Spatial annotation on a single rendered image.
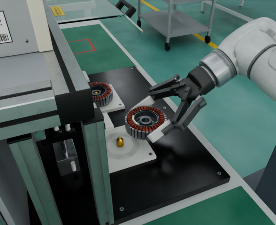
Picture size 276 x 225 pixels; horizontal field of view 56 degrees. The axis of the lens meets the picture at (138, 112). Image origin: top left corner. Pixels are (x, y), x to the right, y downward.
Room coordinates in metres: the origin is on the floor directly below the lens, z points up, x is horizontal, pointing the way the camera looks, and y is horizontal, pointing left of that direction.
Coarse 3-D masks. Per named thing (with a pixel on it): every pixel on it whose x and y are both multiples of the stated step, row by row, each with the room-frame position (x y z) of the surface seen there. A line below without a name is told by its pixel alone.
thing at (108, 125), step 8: (96, 104) 0.51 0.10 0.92; (104, 120) 0.50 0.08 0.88; (64, 128) 0.45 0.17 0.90; (72, 128) 0.45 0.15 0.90; (80, 128) 0.45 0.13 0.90; (112, 128) 0.48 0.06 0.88; (56, 136) 0.42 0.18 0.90; (64, 136) 0.43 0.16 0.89; (72, 136) 0.43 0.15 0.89; (48, 144) 0.41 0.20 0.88; (64, 144) 0.43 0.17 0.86; (64, 152) 0.43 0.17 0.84
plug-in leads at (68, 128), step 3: (57, 126) 0.44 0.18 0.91; (66, 126) 0.44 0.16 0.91; (69, 126) 0.44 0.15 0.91; (45, 129) 0.42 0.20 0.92; (54, 129) 0.44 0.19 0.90; (57, 129) 0.44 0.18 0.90; (66, 129) 0.44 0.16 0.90; (69, 129) 0.44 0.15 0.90; (45, 132) 0.42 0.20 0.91; (48, 132) 0.42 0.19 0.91; (57, 132) 0.44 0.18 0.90; (48, 135) 0.42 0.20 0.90
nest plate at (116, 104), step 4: (116, 96) 0.75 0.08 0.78; (112, 100) 0.73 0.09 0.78; (116, 100) 0.73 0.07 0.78; (120, 100) 0.73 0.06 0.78; (108, 104) 0.70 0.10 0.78; (112, 104) 0.70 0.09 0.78; (116, 104) 0.70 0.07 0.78; (120, 104) 0.70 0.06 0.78; (100, 108) 0.68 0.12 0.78; (104, 108) 0.68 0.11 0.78; (108, 108) 0.68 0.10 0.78; (112, 108) 0.68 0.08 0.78; (116, 108) 0.69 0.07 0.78; (120, 108) 0.69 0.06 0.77; (104, 112) 0.67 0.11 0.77
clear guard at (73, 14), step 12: (48, 0) 0.88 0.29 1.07; (60, 0) 0.88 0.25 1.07; (72, 0) 0.88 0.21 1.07; (84, 0) 0.88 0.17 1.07; (96, 0) 0.88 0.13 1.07; (108, 0) 0.88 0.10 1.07; (72, 12) 0.76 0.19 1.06; (84, 12) 0.76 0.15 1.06; (96, 12) 0.76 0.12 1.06; (108, 12) 0.76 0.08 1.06; (120, 12) 0.76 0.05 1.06; (60, 24) 0.67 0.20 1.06
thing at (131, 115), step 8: (128, 112) 0.57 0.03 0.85; (136, 112) 0.57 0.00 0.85; (144, 112) 0.57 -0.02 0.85; (152, 112) 0.57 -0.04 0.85; (160, 112) 0.56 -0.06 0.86; (128, 120) 0.53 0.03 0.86; (136, 120) 0.56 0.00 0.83; (144, 120) 0.55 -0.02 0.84; (152, 120) 0.56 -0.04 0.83; (160, 120) 0.53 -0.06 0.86; (128, 128) 0.51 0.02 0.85; (136, 128) 0.50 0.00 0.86; (144, 128) 0.50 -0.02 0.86; (152, 128) 0.50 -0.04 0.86; (136, 136) 0.49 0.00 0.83; (144, 136) 0.49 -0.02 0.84
